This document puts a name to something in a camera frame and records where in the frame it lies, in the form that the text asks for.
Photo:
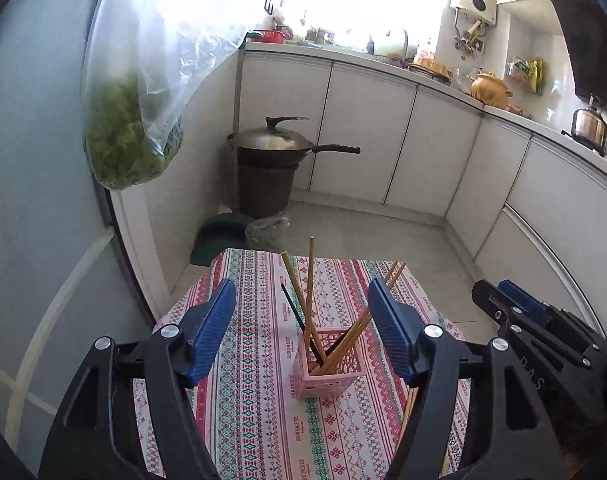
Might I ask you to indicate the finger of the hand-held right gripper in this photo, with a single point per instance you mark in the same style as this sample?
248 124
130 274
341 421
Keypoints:
523 297
493 310

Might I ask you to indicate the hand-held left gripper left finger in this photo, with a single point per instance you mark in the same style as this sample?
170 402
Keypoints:
213 330

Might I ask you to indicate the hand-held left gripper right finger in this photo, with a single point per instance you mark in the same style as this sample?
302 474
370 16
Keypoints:
391 330

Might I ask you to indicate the pink plastic utensil holder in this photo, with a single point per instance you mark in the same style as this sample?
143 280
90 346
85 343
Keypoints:
328 375

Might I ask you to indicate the bundle of wooden chopsticks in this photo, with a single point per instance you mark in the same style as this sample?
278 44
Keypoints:
311 285

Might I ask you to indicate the patterned tablecloth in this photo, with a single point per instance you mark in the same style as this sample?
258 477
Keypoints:
263 410

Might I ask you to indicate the crumpled plastic bag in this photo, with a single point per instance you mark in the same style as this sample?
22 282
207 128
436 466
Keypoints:
266 232

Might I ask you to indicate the dark brown trash bin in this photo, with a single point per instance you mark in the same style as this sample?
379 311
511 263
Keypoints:
263 185

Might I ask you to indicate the white kitchen cabinets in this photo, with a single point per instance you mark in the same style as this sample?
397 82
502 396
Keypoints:
433 160

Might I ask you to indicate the steel kettle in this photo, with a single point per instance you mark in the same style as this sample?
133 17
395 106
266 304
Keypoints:
591 130

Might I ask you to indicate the black wok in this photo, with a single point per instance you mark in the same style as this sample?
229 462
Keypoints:
328 150

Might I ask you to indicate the metal wok lid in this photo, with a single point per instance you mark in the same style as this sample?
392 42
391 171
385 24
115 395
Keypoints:
273 140

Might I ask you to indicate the plastic bag of greens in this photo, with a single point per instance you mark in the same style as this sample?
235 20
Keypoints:
123 150

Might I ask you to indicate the yellow ceramic pot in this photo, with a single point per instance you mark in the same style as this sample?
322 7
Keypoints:
491 92

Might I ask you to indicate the frosted glass door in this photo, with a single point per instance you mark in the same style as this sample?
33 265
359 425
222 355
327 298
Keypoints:
38 185

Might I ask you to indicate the woven bamboo basket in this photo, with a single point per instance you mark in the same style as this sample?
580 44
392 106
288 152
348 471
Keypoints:
431 67

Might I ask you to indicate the black range hood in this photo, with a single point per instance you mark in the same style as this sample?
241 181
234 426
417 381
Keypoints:
593 35

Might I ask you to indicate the red plastic basket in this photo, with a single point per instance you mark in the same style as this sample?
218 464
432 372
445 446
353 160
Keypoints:
271 36

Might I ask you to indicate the wall rack with packets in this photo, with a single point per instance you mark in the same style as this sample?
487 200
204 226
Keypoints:
526 72

